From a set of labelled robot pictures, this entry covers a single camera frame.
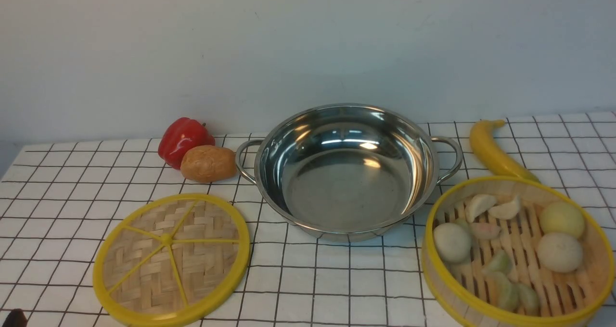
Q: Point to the stainless steel pot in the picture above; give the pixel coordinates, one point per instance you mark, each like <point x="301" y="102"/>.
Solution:
<point x="347" y="172"/>

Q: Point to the brown potato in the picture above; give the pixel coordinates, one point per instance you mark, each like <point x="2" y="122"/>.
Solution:
<point x="208" y="163"/>

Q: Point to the yellow bamboo steamer basket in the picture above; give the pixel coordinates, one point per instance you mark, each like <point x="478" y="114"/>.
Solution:
<point x="470" y="295"/>

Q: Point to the pale yellow round bun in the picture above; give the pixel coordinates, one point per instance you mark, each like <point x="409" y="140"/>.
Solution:
<point x="562" y="217"/>

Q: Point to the green dumpling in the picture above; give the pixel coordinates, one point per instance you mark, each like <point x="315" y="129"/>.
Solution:
<point x="499" y="263"/>
<point x="508" y="296"/>
<point x="529" y="299"/>

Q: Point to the yellow banana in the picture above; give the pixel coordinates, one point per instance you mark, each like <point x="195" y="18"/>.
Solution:
<point x="489" y="153"/>

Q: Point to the greenish white round bun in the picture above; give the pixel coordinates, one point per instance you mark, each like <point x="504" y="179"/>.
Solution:
<point x="453" y="243"/>

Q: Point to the pink shrimp dumpling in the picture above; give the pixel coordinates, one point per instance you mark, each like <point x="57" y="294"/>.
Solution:
<point x="485" y="231"/>

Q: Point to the red bell pepper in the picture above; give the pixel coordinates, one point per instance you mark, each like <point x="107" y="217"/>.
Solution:
<point x="184" y="134"/>

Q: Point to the white dumpling right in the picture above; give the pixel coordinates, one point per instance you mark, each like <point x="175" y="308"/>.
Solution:
<point x="508" y="210"/>

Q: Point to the green dumpling lower right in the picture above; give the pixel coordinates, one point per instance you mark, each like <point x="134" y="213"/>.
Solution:
<point x="529" y="299"/>

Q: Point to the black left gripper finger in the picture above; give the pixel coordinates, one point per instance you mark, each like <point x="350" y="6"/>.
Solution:
<point x="15" y="318"/>

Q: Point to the white dumpling left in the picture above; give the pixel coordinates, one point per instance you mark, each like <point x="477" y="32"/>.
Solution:
<point x="479" y="204"/>

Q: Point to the green dumpling lower left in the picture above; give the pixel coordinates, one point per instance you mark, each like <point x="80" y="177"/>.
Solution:
<point x="508" y="296"/>

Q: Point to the white dumpling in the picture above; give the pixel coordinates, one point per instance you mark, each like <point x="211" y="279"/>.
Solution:
<point x="479" y="204"/>
<point x="508" y="210"/>

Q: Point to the yellow woven steamer lid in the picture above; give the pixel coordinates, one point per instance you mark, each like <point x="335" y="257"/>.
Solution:
<point x="172" y="261"/>

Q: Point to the white checkered tablecloth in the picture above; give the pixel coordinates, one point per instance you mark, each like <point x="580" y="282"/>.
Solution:
<point x="59" y="202"/>

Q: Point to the green dumpling upper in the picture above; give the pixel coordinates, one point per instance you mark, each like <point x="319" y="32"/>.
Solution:
<point x="499" y="263"/>

